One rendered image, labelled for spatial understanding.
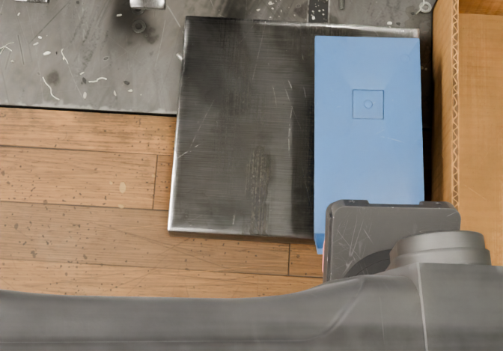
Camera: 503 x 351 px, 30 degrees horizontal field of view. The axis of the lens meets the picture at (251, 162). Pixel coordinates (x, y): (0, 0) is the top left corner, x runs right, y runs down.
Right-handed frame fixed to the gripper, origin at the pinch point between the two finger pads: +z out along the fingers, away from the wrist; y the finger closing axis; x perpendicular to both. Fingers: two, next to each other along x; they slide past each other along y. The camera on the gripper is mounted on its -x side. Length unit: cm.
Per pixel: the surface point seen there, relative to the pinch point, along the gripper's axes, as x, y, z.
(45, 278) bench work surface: 21.3, -5.0, 6.6
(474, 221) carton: -8.5, -0.6, 7.9
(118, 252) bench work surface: 16.3, -3.3, 7.5
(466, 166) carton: -8.1, 2.8, 9.9
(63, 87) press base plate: 21.0, 7.2, 13.5
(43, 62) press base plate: 22.7, 8.9, 14.4
